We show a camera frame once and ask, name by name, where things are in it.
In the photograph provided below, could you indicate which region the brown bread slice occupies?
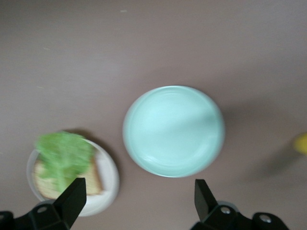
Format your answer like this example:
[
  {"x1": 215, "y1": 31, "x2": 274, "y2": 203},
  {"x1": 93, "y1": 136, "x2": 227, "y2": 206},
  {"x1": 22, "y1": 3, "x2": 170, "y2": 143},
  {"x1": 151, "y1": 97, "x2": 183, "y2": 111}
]
[{"x1": 32, "y1": 155, "x2": 105, "y2": 201}]

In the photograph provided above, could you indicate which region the yellow squeeze bottle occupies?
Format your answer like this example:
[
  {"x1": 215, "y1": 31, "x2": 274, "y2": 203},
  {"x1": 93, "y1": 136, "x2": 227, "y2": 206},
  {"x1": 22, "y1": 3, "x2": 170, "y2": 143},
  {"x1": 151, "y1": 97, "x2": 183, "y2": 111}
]
[{"x1": 293, "y1": 132, "x2": 307, "y2": 154}]

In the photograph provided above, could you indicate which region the beige plate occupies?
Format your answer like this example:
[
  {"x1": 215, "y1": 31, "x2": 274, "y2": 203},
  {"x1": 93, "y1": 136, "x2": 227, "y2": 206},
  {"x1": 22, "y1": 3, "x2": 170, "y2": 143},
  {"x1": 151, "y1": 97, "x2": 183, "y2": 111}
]
[{"x1": 26, "y1": 138, "x2": 120, "y2": 218}]

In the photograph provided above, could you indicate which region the mint green plate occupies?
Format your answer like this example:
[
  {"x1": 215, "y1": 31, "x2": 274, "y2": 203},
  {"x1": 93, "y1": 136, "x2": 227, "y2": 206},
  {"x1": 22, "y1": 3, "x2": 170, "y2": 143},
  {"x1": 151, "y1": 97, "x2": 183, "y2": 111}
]
[{"x1": 122, "y1": 85, "x2": 226, "y2": 179}]

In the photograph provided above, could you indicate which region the green lettuce leaf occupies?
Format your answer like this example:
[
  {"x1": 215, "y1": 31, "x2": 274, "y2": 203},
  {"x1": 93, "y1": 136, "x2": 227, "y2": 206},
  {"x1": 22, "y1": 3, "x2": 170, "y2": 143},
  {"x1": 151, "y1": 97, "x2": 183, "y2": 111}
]
[{"x1": 35, "y1": 131, "x2": 94, "y2": 193}]

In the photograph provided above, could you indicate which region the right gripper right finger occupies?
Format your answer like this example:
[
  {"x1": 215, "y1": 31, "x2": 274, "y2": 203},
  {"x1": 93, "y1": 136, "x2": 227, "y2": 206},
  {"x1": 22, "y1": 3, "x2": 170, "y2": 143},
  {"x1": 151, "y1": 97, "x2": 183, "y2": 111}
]
[{"x1": 191, "y1": 179, "x2": 289, "y2": 230}]

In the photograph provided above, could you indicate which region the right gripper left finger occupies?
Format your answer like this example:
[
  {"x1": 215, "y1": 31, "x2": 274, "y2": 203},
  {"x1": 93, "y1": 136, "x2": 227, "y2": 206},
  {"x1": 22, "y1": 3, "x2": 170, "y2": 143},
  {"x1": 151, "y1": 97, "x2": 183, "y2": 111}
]
[{"x1": 0, "y1": 177, "x2": 87, "y2": 230}]

